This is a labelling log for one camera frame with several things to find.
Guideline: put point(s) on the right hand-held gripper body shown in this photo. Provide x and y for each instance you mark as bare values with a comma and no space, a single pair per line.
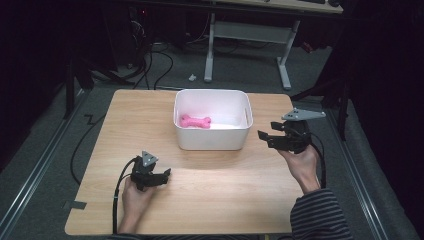
295,135

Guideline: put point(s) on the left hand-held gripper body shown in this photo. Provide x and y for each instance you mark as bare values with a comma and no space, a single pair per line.
142,173

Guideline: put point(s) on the white plastic storage box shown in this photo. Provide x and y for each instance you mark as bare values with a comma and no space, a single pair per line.
213,116

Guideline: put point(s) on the pink bone toy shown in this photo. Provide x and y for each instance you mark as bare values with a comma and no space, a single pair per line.
195,122

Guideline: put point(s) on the person's left hand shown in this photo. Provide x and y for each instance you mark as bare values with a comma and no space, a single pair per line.
135,200

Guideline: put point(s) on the person's right hand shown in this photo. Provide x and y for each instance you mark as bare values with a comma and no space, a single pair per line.
305,168

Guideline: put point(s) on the black metal stand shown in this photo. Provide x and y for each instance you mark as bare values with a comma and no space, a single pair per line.
342,106
70,90

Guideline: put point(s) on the small white floor scrap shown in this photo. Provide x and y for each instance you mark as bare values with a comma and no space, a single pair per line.
192,77

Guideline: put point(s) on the desk with white metal legs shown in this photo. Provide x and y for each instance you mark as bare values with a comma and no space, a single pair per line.
248,32

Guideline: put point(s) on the black keyboard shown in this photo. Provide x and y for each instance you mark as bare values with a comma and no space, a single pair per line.
311,1

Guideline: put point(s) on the black computer mouse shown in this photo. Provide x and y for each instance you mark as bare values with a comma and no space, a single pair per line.
333,3

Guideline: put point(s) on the dark computer tower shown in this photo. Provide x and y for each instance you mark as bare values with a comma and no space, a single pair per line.
141,23

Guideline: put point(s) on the metal floor rail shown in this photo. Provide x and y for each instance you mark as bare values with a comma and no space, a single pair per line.
36,170
356,176

